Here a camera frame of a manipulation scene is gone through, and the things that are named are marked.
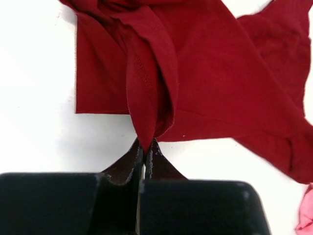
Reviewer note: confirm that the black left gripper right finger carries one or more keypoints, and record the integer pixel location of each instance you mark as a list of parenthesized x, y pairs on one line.
[(170, 204)]

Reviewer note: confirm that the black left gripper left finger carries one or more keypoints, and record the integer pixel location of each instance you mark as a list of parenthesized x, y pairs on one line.
[(103, 203)]

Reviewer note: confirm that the pink t shirt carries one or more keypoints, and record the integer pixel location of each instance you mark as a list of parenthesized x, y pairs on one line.
[(305, 220)]

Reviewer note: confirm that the dark red t shirt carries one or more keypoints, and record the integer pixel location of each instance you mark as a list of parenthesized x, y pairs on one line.
[(188, 69)]

